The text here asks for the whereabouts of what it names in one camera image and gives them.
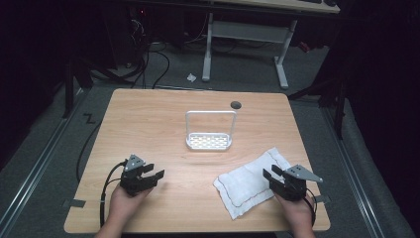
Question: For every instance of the white cloth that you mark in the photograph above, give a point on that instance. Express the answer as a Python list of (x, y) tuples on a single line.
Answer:
[(250, 181)]

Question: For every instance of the black round table grommet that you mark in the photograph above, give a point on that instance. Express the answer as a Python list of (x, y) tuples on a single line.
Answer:
[(235, 105)]

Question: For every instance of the grey tape strip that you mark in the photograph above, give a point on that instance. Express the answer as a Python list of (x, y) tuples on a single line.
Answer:
[(322, 199), (75, 203)]

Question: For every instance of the person's left hand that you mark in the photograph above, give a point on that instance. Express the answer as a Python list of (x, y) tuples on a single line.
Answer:
[(123, 206)]

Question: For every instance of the person's right hand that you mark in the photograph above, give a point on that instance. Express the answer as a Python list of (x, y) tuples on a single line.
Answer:
[(297, 212)]

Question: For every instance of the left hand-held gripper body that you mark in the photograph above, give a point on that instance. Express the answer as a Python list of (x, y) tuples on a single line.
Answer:
[(133, 178)]

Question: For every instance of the black metal stand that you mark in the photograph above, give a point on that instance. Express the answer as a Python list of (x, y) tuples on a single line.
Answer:
[(77, 76), (325, 89)]

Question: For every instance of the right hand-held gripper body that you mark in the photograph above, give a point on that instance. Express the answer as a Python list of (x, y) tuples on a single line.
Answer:
[(294, 182)]

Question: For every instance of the white-legged desk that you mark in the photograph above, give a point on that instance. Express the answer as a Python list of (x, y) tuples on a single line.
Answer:
[(251, 33)]

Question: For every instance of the white towel rack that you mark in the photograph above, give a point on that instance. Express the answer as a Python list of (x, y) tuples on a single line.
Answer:
[(210, 131)]

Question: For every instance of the white crumpled paper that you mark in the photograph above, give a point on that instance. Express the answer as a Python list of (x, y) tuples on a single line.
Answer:
[(191, 77)]

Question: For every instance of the red object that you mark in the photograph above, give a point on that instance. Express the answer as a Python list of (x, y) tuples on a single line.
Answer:
[(304, 46)]

